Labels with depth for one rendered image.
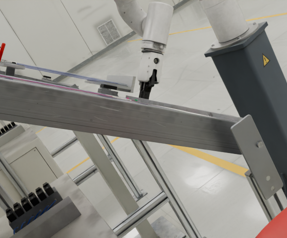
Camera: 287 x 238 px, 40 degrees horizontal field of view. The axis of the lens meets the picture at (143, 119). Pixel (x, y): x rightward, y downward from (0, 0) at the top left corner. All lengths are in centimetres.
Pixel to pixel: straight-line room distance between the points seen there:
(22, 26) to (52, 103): 817
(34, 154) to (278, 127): 123
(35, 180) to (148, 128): 153
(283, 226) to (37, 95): 40
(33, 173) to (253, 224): 114
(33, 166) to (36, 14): 689
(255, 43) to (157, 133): 86
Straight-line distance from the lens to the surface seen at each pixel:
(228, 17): 146
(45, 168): 216
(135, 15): 139
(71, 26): 895
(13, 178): 212
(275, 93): 155
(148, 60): 129
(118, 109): 65
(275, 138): 160
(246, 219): 175
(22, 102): 62
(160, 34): 130
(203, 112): 90
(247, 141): 73
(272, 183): 79
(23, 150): 212
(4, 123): 567
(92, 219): 99
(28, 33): 879
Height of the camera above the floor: 106
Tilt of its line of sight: 18 degrees down
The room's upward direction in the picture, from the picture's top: 30 degrees counter-clockwise
